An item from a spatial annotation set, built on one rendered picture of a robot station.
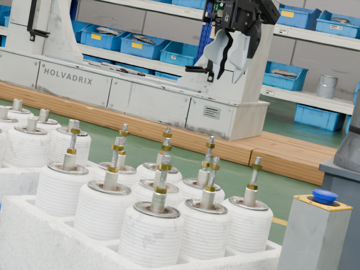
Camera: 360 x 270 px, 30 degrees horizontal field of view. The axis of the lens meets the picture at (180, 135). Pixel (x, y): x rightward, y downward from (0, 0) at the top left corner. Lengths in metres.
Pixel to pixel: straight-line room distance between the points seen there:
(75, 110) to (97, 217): 2.42
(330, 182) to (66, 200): 0.69
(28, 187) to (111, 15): 9.38
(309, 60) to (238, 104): 6.46
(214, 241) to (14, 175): 0.52
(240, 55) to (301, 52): 8.42
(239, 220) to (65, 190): 0.31
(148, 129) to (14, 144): 1.85
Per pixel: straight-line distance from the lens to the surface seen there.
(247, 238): 1.21
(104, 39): 6.56
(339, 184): 1.62
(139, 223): 1.03
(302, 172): 3.08
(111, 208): 1.10
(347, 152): 1.65
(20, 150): 1.51
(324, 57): 9.60
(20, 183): 1.47
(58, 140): 1.58
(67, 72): 3.63
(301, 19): 5.90
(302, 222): 1.08
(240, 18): 1.22
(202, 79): 3.46
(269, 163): 3.11
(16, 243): 1.23
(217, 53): 1.29
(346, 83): 9.53
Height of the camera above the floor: 0.52
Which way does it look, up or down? 8 degrees down
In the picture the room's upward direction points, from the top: 12 degrees clockwise
